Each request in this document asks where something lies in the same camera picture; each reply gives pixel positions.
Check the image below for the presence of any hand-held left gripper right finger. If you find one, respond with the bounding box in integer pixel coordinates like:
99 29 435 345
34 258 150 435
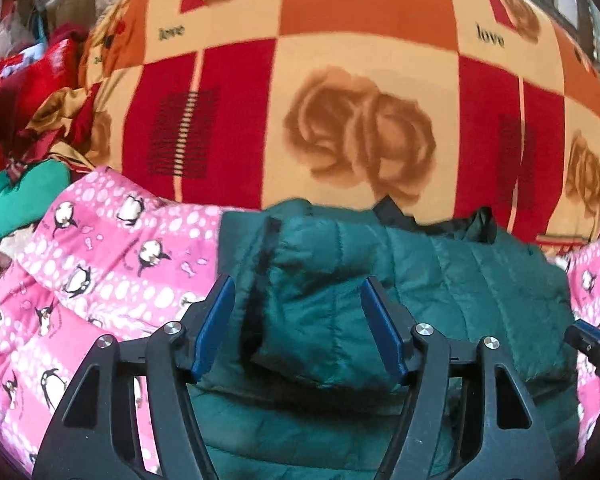
360 276 562 480

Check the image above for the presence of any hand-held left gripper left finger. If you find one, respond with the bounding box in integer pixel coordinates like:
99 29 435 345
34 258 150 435
31 274 237 480

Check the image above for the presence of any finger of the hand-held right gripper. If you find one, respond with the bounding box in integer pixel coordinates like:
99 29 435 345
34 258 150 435
564 320 600 361

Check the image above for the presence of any green puffer jacket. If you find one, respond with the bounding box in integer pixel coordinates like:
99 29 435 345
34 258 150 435
187 198 582 480

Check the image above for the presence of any pile of red clothes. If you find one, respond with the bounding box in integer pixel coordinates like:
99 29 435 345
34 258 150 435
0 35 88 186

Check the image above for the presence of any pink penguin print blanket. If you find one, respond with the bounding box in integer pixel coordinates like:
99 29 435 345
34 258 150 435
0 166 600 480

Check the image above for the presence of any green cloth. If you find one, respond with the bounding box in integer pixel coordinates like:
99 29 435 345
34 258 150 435
0 160 73 250

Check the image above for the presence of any gold red satin cloth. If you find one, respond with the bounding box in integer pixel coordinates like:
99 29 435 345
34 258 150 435
25 85 103 168

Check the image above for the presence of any red orange checked rose blanket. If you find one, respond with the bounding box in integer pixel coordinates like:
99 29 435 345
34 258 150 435
77 0 600 256

